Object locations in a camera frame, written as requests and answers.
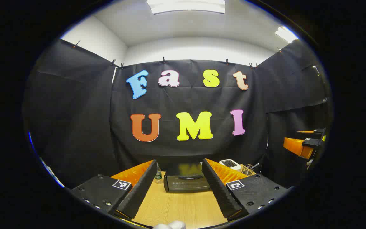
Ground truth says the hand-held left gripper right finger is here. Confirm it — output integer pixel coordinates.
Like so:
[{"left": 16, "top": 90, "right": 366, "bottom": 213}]
[{"left": 201, "top": 158, "right": 289, "bottom": 220}]

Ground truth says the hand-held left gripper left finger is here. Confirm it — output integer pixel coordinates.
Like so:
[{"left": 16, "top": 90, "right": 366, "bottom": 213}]
[{"left": 70, "top": 160, "right": 158, "bottom": 220}]

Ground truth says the black electric oven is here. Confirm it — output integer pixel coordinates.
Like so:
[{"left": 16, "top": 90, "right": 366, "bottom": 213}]
[{"left": 163, "top": 162, "right": 210, "bottom": 193}]

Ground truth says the clear plastic water bottle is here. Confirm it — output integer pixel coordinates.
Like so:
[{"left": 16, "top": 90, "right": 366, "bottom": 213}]
[{"left": 154, "top": 163, "right": 163, "bottom": 184}]

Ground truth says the white toaster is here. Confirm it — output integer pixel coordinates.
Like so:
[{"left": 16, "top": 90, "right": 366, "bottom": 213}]
[{"left": 219, "top": 159, "right": 242, "bottom": 171}]

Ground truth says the black backdrop cloth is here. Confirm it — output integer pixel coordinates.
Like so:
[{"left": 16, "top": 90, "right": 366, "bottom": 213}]
[{"left": 23, "top": 39, "right": 333, "bottom": 190}]

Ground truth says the small ceiling light panel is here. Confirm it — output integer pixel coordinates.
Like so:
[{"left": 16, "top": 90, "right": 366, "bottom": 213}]
[{"left": 275, "top": 25, "right": 299, "bottom": 43}]

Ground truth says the large ceiling light panel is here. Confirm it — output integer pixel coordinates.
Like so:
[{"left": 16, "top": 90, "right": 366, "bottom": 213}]
[{"left": 146, "top": 0, "right": 226, "bottom": 15}]

